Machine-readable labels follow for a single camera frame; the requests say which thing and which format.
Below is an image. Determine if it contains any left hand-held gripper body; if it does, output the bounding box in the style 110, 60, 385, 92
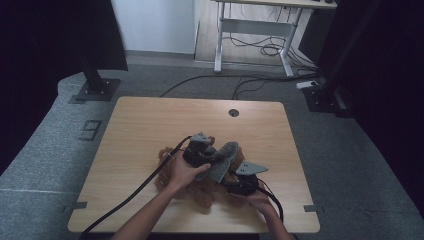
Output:
182, 131, 220, 169

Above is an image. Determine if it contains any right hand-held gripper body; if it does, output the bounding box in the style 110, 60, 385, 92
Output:
223, 161, 269, 197

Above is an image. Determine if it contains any grey fuzzy cloth garment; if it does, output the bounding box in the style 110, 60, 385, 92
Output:
194, 141, 240, 184

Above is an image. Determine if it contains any brown plush teddy bear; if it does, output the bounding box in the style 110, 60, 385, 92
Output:
154, 135, 255, 210

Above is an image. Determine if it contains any person's right hand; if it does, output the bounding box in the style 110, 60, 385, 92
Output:
239, 189, 277, 217

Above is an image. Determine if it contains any person's left hand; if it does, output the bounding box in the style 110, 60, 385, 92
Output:
165, 149, 212, 193

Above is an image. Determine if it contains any grey tape strip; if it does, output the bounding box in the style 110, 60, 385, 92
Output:
303, 204, 325, 215
62, 201, 89, 214

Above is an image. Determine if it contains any white power strip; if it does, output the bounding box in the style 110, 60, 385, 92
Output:
295, 80, 320, 91

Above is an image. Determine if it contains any black metal stand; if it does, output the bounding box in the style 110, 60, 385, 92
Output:
74, 54, 121, 102
302, 0, 383, 118

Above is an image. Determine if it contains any black computer case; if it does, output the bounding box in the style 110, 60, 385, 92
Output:
297, 7, 332, 65

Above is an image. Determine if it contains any black curtain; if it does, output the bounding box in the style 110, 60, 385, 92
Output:
0, 0, 129, 176
316, 0, 424, 219

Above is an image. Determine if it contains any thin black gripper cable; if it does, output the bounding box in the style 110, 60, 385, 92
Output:
254, 178, 285, 224

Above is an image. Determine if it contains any long black floor cable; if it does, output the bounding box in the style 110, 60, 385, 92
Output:
159, 73, 318, 99

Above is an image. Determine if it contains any thick black gripper cable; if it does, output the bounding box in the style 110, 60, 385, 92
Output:
79, 135, 194, 240

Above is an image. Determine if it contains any tangle of black cables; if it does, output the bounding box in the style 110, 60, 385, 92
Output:
222, 6, 316, 69

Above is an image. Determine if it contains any white metal desk frame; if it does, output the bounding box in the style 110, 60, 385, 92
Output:
213, 0, 338, 78

